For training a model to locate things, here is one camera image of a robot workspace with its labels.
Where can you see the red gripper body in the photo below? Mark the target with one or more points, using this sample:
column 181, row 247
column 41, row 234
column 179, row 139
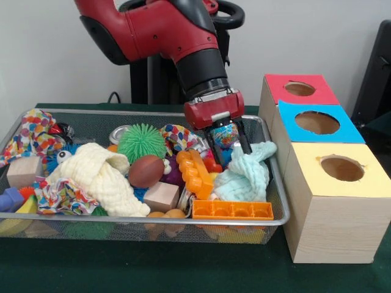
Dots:
column 214, row 110

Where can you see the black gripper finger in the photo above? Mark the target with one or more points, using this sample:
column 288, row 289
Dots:
column 214, row 146
column 244, row 137

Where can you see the blue globe ball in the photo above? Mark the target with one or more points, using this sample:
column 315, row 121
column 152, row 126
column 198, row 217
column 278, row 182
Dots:
column 226, row 135

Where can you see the mint green cloth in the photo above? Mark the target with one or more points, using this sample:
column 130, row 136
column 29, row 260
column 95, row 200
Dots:
column 241, row 177

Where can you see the cream muslin cloth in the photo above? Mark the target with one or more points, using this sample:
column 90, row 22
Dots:
column 104, row 180

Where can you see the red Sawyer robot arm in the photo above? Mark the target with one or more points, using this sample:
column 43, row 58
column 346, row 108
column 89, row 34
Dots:
column 165, row 33

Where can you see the shallow metal mesh bin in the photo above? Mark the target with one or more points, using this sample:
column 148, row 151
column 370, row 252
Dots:
column 91, row 120

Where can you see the wooden box with three holes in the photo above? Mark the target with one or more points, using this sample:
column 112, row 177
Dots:
column 336, row 219

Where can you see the long orange toy brick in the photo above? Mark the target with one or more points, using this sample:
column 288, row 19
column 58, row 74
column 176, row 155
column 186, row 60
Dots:
column 195, row 174

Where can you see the wide orange toy brick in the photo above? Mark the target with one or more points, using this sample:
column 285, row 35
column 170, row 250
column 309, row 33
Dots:
column 232, row 210

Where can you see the brown toy football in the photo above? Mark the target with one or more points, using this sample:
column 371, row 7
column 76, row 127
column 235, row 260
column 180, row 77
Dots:
column 146, row 171

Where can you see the green spiky ball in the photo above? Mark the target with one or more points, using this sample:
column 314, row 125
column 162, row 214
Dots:
column 141, row 142

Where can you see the black chair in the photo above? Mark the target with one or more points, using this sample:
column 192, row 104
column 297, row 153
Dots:
column 375, row 76

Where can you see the blue spiky ball with eyes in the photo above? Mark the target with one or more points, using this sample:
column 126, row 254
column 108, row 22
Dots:
column 62, row 157

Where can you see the colourful spotted cloth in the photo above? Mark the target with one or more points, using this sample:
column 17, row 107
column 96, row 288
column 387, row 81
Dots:
column 64, row 195
column 33, row 131

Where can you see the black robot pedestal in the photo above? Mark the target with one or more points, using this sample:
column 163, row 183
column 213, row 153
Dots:
column 159, row 79

